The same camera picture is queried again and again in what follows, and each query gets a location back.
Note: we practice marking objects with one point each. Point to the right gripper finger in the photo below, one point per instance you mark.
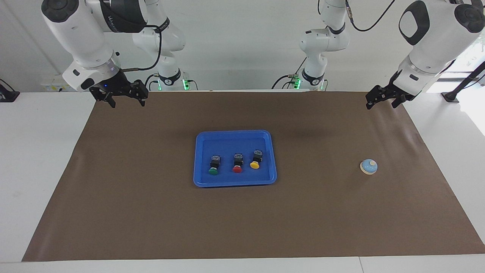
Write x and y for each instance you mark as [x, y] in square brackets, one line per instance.
[110, 99]
[141, 93]

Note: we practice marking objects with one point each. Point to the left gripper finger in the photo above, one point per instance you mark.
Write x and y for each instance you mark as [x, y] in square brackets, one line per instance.
[397, 102]
[373, 96]

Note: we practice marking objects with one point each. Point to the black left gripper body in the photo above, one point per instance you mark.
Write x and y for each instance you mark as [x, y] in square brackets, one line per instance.
[398, 94]

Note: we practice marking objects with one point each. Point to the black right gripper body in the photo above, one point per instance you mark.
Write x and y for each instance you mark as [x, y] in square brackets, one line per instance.
[115, 85]

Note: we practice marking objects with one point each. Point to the green push button switch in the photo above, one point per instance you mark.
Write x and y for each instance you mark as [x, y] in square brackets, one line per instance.
[214, 165]

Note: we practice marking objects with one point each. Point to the red push button switch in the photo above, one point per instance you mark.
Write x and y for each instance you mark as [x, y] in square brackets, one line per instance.
[237, 163]

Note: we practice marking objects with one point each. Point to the yellow push button switch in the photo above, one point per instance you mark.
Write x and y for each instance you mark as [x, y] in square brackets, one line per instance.
[256, 160]

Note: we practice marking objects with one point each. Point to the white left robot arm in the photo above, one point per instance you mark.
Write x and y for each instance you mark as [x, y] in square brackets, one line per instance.
[435, 45]

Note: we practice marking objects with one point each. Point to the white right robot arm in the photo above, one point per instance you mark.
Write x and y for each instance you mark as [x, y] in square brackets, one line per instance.
[83, 41]

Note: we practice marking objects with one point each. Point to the light blue desk bell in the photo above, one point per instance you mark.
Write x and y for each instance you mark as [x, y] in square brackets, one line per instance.
[368, 167]

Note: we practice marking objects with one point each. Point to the blue plastic tray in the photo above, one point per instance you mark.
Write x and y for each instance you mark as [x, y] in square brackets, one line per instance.
[235, 138]

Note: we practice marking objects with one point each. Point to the black stand leg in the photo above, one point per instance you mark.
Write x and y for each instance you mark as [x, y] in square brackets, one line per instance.
[460, 89]

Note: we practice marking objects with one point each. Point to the black desk device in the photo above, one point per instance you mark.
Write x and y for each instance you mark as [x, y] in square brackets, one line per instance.
[8, 95]

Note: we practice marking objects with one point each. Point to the brown table mat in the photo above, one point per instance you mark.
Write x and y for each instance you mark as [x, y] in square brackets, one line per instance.
[265, 220]

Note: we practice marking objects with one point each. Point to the white wall socket box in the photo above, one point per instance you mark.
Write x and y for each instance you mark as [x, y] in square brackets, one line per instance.
[57, 86]

